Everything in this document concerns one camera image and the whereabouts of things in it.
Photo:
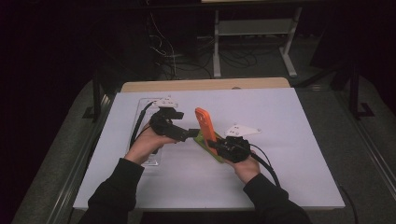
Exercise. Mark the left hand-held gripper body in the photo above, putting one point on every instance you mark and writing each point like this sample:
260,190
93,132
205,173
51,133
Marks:
165,126

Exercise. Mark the black metal stand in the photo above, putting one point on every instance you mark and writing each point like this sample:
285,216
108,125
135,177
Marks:
354,93
96,96

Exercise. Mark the clear plastic container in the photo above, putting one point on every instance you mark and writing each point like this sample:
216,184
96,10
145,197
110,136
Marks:
141,107

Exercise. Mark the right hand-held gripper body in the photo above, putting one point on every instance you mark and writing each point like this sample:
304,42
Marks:
233,151

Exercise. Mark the metal floor rail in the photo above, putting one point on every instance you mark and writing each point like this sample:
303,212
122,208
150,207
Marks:
367,143
77,168

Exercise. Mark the person's left hand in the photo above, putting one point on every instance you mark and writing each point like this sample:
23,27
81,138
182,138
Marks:
146,146

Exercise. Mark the green cartoon phone case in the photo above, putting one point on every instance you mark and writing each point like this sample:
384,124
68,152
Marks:
204,144

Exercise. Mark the person's right hand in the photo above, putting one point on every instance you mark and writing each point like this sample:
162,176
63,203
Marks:
246,169

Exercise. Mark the beige wooden board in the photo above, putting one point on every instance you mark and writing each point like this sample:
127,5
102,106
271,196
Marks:
202,84

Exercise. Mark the white metal desk frame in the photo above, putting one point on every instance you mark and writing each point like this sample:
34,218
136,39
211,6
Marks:
255,27

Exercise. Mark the orange phone case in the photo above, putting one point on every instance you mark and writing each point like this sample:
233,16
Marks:
205,124

